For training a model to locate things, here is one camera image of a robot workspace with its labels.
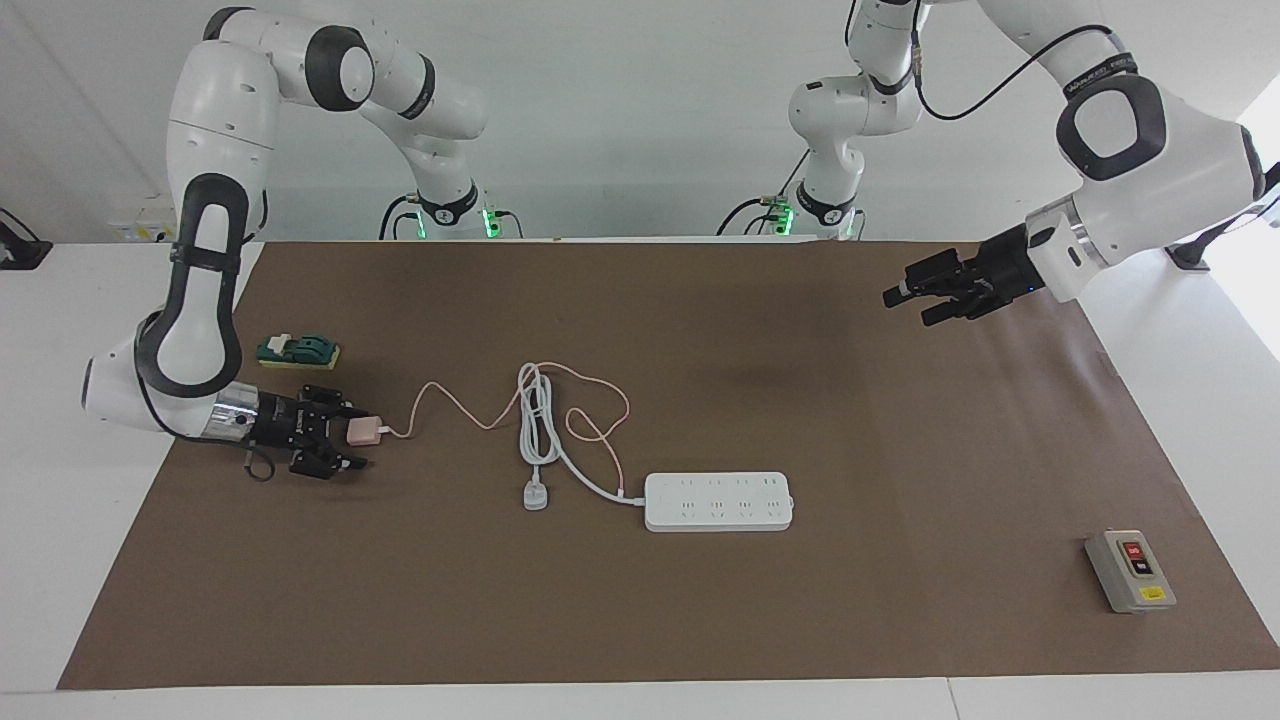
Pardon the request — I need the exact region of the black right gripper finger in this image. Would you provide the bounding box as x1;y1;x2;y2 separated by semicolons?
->
290;443;369;479
300;385;371;421

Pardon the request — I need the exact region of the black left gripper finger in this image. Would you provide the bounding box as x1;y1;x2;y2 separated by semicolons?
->
920;295;986;328
883;252;966;307

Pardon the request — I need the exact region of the pink charging cable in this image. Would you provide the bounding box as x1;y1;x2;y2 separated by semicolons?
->
383;372;632;498

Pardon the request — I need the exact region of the white power strip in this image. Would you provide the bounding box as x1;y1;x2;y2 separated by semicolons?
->
644;472;795;533

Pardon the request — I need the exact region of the black stand with slanted bar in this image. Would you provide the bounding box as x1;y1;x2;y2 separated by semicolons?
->
1165;195;1280;271

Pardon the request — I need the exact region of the black low desk clamp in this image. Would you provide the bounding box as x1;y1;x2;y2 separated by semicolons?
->
0;207;53;271

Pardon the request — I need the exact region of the brown table mat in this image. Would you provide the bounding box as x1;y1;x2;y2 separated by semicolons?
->
57;240;1280;691

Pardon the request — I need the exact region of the green knife switch yellow base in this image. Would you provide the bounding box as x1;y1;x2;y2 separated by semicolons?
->
256;333;342;372

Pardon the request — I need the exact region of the black right arm base cable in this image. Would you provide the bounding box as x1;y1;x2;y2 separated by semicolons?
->
378;193;526;241

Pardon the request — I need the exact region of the black arm base cable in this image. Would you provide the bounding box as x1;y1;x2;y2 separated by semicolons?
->
378;193;526;241
716;150;871;239

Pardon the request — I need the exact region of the black left arm base cable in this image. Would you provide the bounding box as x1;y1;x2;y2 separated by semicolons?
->
716;150;871;239

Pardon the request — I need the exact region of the white power cord with plug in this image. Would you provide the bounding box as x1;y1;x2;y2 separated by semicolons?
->
517;362;649;512

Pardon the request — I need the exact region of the white wall box yellow sticker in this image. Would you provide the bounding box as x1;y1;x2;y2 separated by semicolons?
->
108;218;183;243

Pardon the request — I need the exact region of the grey on-off switch box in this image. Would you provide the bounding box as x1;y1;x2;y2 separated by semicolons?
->
1085;530;1178;614

